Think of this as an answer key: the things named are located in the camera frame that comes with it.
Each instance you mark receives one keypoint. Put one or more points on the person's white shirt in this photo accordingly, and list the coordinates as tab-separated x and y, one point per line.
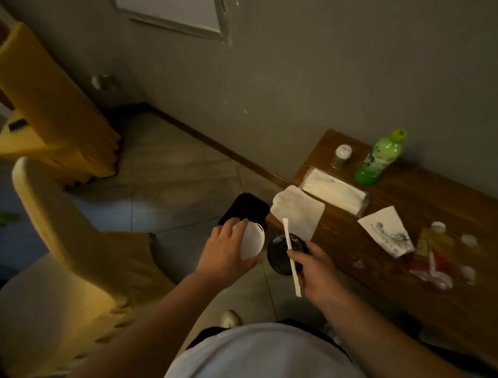
264	354

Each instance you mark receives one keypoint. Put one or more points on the clear plastic tissue pack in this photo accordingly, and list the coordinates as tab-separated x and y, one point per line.
334	191

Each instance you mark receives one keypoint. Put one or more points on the grey framed wall panel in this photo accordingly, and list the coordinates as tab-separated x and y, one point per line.
175	13

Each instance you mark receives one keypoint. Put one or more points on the person's right hand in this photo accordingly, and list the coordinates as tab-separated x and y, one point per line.
317	276

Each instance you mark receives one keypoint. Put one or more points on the person's left forearm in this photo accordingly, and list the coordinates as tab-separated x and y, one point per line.
155	331

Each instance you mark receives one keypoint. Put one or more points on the black trash bin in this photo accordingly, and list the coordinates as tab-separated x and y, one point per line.
245	208

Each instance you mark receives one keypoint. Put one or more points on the brown wooden baseboard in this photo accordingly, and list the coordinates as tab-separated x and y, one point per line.
202	140

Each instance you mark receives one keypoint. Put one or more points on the person's right forearm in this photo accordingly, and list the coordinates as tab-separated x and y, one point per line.
373	339

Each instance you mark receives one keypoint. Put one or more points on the person's black shorts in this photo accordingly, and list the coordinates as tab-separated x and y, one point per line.
206	335

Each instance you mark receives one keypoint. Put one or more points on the printed paper cup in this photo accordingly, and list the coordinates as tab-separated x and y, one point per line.
387	229

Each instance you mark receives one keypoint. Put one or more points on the person's left white shoe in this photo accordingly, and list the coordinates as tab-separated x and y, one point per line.
230	319

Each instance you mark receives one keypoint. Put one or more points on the white-capped clear shaker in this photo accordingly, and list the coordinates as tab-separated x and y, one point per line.
343	152

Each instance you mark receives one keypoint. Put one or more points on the black plastic bowl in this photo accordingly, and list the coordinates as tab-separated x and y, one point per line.
278	253

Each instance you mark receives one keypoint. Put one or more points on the brown wooden table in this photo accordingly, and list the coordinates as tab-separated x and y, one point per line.
408	183

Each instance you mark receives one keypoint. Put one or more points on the small clear plastic piece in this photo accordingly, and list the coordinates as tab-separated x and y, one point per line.
358	263

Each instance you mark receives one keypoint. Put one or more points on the white wiping cloth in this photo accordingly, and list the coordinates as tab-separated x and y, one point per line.
299	208

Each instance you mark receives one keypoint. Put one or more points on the white round plastic lid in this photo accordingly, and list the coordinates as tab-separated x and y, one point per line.
253	241

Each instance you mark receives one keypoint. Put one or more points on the yellow sauce packet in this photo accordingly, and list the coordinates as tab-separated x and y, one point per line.
433	241

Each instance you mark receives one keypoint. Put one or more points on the green drink bottle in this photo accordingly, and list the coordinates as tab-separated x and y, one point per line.
377	159

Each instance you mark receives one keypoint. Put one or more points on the white paper straw wrapper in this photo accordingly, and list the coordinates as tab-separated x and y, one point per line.
287	237

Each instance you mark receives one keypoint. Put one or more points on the person's left hand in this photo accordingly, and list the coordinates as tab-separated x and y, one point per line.
223	257

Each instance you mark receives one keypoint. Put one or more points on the small white tissue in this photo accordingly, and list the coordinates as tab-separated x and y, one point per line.
469	240
468	274

